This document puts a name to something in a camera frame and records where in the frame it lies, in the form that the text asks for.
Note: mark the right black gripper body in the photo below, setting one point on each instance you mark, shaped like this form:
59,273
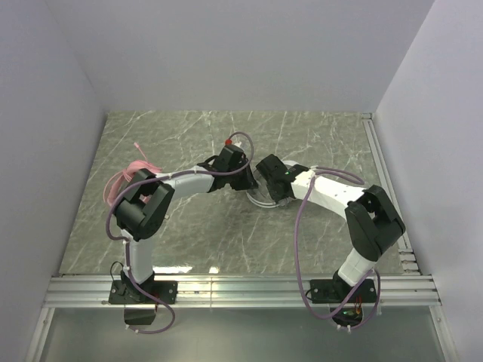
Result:
275,191

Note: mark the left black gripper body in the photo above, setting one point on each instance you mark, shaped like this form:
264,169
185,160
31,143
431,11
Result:
245,180

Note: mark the white headphones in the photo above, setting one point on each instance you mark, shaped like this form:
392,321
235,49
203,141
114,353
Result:
264,196

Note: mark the pink headphones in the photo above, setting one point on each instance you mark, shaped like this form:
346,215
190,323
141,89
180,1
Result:
123,177

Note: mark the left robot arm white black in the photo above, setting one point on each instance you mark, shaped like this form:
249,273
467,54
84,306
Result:
141,209

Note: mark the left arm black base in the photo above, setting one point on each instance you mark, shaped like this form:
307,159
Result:
139,309

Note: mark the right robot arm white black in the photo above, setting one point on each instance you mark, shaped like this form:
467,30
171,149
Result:
373,222

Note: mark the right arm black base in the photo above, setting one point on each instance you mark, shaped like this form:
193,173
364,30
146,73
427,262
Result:
348,301

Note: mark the aluminium right side rail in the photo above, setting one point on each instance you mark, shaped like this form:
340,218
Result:
405,249

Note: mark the aluminium rail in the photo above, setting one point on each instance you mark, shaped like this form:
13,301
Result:
405,249
223,291

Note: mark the aluminium front rail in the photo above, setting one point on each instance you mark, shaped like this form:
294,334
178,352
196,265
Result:
223,291

